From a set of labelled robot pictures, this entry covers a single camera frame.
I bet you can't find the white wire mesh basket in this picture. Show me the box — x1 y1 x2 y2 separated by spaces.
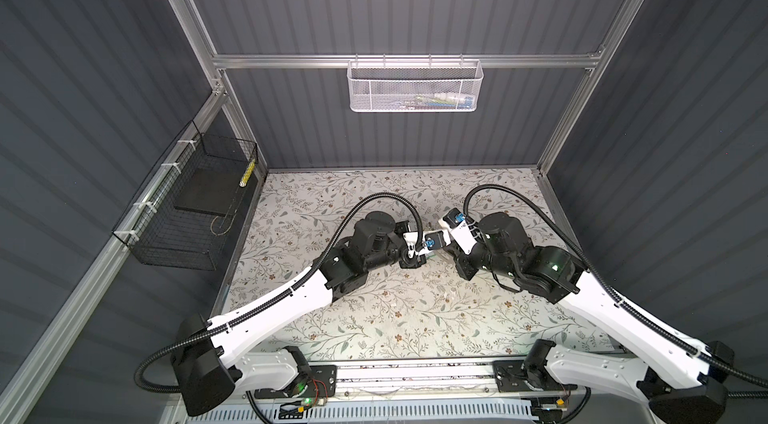
346 58 484 113

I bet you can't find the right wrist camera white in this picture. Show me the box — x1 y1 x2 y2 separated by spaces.
438 208 478 256

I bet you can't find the white slotted cable duct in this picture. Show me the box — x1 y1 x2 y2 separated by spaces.
179 399 535 424

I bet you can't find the black pad in basket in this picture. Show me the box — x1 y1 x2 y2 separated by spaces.
174 169 242 217

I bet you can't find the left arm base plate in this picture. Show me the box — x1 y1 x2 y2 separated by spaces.
253 364 338 400

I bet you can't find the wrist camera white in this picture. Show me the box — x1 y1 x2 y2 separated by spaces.
438 208 478 256
416 230 451 256

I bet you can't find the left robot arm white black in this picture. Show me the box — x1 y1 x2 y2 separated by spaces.
170 211 439 417

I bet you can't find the yellow marker in basket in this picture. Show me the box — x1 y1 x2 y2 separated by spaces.
239 159 257 188

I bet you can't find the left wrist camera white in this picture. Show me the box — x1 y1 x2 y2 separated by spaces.
416 230 451 256

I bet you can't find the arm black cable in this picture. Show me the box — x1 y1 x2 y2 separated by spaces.
133 191 425 424
461 183 768 400

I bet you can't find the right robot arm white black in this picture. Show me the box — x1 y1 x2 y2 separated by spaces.
440 209 733 423

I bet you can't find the aluminium mounting rail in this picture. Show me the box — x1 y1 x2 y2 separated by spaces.
173 354 655 405

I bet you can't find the floral table mat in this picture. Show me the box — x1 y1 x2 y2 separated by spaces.
224 169 614 361

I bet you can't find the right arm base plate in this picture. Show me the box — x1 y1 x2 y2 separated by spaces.
492 359 578 394

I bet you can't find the black wire basket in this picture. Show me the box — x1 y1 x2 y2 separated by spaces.
113 123 259 271

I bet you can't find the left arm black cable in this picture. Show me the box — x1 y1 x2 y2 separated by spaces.
133 191 425 424

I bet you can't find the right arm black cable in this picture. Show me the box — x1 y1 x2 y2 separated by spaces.
461 183 768 400

